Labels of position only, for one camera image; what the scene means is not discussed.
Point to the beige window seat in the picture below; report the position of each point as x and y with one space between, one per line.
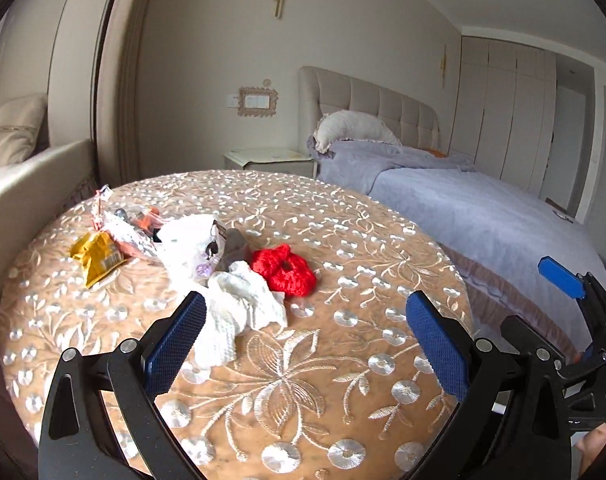
39 190

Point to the orange printed clear wrapper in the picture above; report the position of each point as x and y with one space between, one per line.
135 233

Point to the person right hand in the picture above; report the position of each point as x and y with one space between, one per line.
590 447

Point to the framed wall switch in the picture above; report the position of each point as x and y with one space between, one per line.
257 102

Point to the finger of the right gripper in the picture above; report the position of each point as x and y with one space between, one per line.
570 284

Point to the grey cloth piece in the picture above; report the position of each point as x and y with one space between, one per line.
236 249

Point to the white plastic bag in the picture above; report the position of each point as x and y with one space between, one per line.
191 247

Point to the bed with lilac cover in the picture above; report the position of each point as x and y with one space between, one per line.
493 232

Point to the white pillow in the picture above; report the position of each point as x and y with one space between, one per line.
346 125

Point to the yellow snack wrapper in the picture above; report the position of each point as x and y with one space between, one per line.
98 254

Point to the beige tufted headboard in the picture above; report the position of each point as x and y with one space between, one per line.
324 92

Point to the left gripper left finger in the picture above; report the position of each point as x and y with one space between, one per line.
168 341

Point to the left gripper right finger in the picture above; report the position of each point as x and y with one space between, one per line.
443 341

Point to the white nightstand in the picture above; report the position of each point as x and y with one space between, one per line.
271 160

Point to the beige cushion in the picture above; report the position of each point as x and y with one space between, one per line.
21 121

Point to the white crumpled tissue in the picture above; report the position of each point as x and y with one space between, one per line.
236 300

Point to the white wardrobe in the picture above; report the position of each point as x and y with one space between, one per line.
505 110

